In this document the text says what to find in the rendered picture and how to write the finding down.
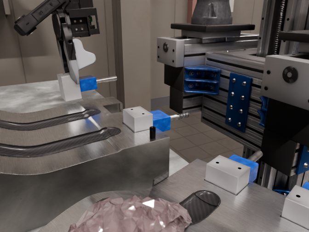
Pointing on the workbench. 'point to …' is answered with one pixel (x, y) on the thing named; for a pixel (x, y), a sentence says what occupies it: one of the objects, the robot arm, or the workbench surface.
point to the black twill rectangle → (160, 178)
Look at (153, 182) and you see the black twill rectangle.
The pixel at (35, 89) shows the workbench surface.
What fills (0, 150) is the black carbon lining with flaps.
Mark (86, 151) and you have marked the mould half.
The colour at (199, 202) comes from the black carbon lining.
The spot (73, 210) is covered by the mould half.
